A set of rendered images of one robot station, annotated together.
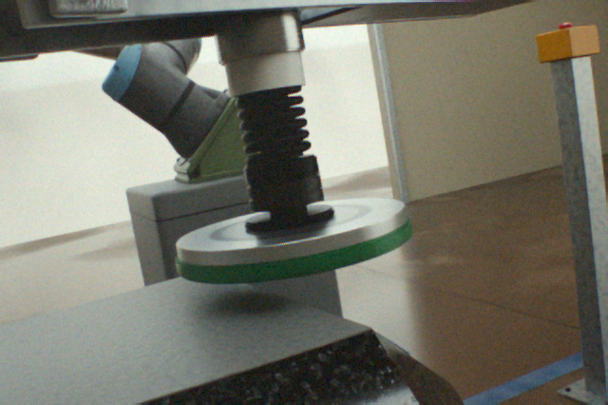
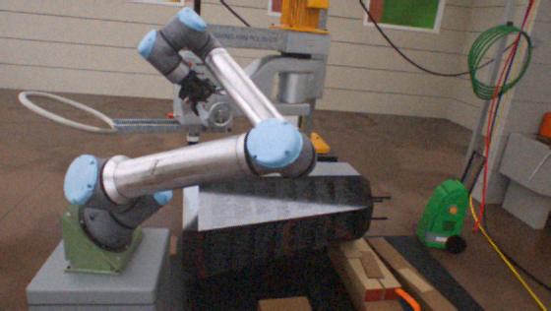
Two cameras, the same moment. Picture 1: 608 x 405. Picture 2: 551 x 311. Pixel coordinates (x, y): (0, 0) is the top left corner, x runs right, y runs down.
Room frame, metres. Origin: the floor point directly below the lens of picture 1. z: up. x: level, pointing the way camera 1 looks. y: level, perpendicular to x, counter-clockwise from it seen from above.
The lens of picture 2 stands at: (2.67, 1.05, 1.70)
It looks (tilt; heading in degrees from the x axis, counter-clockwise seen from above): 18 degrees down; 194
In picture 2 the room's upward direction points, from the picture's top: 6 degrees clockwise
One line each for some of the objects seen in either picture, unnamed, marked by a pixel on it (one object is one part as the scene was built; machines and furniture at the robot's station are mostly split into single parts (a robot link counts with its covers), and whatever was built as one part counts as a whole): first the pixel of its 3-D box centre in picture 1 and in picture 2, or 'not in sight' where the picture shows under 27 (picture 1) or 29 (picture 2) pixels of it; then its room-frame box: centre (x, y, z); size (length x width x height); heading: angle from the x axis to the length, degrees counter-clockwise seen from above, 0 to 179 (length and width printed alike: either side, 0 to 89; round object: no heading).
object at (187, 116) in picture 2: not in sight; (208, 88); (0.55, 0.07, 1.30); 0.36 x 0.22 x 0.45; 132
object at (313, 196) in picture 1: (286, 198); not in sight; (0.61, 0.01, 0.88); 0.07 x 0.07 x 0.01
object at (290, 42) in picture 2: not in sight; (253, 40); (0.37, 0.28, 1.60); 0.96 x 0.25 x 0.17; 132
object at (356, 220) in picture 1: (291, 227); not in sight; (0.61, 0.01, 0.86); 0.21 x 0.21 x 0.01
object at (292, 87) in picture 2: not in sight; (292, 86); (0.17, 0.50, 1.33); 0.19 x 0.19 x 0.20
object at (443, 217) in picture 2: not in sight; (449, 198); (-0.64, 1.81, 0.43); 0.35 x 0.35 x 0.87; 10
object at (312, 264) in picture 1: (292, 231); not in sight; (0.61, 0.01, 0.85); 0.22 x 0.22 x 0.04
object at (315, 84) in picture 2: not in sight; (300, 76); (-0.28, 0.46, 1.35); 0.74 x 0.34 x 0.25; 5
